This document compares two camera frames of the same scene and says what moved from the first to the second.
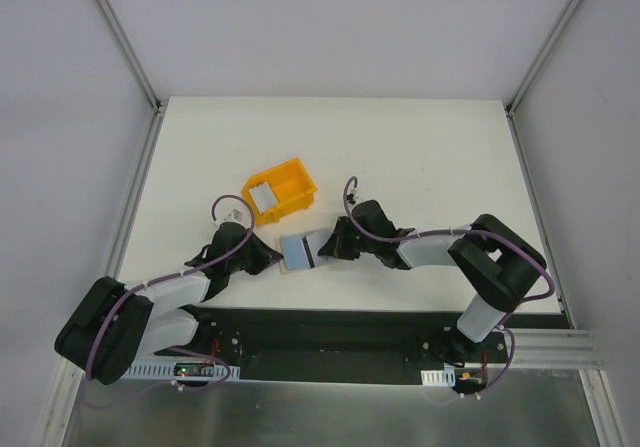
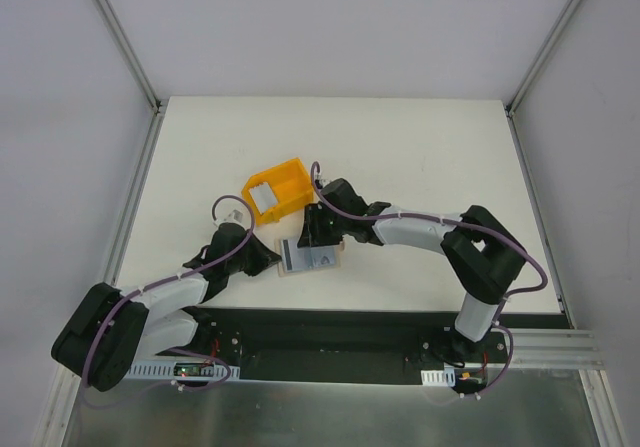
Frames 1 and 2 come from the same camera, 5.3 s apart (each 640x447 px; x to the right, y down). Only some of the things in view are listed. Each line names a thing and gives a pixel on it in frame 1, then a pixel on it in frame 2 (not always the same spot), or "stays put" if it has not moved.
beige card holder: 295,252 stays put
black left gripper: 254,255 stays put
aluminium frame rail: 562,349 stays put
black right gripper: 345,242 -> 318,225
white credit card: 311,245 -> 293,257
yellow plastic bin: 289,182 stays put
